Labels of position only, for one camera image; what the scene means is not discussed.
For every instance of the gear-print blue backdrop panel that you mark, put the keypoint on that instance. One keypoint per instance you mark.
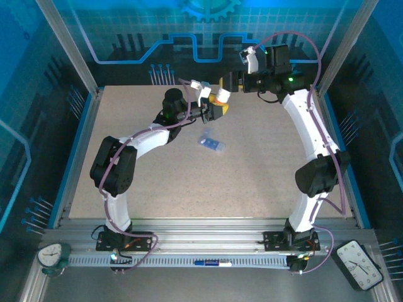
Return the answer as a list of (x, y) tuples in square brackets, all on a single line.
[(126, 19)]

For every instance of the green alarm clock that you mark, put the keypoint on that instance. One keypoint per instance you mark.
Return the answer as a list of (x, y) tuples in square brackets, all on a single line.
[(50, 255)]

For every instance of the blue translucent pill organizer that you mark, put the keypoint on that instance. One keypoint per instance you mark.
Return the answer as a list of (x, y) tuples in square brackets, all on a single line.
[(211, 143)]

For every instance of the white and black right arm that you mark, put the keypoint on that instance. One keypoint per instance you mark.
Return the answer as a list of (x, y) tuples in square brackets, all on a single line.
[(321, 173)]

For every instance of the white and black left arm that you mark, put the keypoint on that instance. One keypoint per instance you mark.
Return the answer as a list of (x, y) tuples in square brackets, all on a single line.
[(113, 166)]

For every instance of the aluminium frame post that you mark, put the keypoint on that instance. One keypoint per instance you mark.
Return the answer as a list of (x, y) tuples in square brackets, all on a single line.
[(343, 47), (72, 50)]

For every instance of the white pill bottle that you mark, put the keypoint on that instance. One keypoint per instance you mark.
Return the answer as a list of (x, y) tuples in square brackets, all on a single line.
[(224, 93)]

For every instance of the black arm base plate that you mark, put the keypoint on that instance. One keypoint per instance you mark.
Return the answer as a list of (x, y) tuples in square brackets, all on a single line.
[(272, 240), (105, 243)]

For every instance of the blue circuit-print wall panel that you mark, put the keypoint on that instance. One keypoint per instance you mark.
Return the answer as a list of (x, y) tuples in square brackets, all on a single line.
[(19, 94), (384, 94)]

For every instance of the black alarm clock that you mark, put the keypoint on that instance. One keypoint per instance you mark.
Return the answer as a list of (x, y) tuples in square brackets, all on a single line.
[(357, 264)]

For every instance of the blue and white marker pen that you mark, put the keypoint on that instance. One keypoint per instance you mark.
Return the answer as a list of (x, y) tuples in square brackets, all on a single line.
[(212, 263)]

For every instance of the blue table edge strip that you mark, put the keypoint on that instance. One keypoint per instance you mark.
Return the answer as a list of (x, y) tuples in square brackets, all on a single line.
[(359, 206), (78, 141)]

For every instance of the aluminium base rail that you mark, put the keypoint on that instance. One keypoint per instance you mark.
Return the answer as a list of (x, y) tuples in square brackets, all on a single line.
[(204, 232)]

